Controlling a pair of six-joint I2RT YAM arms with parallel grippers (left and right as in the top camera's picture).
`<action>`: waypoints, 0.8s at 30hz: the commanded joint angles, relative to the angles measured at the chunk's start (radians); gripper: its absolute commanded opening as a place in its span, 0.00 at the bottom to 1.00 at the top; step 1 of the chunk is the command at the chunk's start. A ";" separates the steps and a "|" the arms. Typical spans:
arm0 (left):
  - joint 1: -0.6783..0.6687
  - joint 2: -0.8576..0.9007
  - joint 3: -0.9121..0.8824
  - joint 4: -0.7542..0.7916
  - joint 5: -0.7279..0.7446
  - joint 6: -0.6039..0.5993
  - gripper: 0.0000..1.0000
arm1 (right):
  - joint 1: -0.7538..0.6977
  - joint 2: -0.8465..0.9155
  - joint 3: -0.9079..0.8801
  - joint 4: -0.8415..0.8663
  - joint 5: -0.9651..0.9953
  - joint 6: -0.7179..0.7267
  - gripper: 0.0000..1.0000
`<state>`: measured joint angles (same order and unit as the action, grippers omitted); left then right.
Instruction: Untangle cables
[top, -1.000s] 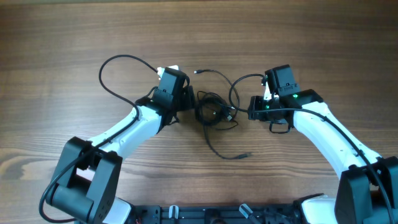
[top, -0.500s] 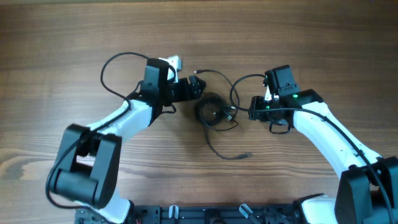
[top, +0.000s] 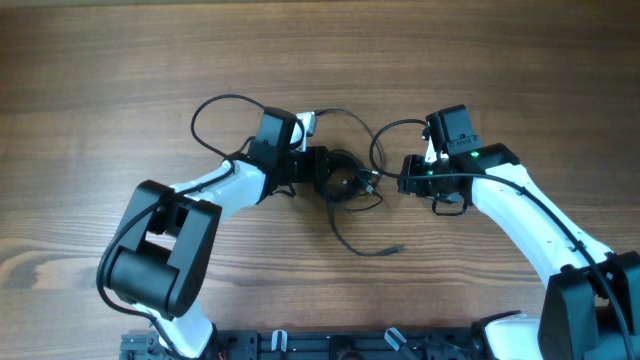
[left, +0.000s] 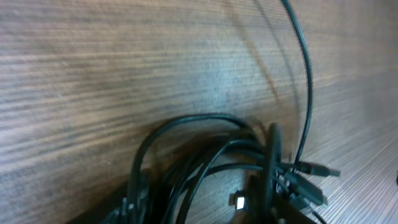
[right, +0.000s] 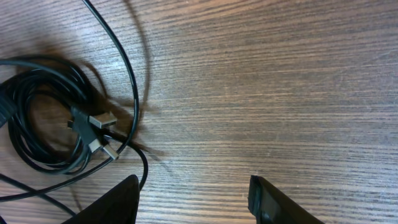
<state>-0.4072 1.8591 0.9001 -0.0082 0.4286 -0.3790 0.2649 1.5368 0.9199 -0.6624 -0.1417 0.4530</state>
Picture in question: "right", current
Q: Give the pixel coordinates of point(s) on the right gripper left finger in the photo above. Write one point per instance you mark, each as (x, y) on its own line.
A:
(117, 206)

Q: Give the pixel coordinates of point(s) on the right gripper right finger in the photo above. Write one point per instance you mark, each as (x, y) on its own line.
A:
(269, 205)

